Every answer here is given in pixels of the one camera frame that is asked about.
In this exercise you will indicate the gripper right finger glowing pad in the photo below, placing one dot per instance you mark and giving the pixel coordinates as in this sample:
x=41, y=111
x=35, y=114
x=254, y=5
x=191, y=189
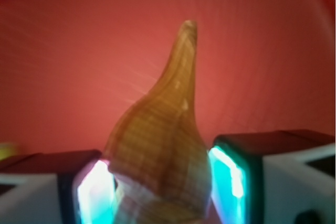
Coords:
x=285, y=176

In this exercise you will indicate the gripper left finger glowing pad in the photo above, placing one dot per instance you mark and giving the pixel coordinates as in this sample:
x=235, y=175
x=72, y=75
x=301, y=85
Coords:
x=64, y=187

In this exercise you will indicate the brown sea shell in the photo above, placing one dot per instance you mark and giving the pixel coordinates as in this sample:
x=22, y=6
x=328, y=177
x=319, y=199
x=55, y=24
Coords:
x=155, y=151

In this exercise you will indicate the red plastic tray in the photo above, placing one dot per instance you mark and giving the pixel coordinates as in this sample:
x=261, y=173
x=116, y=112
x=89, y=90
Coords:
x=70, y=68

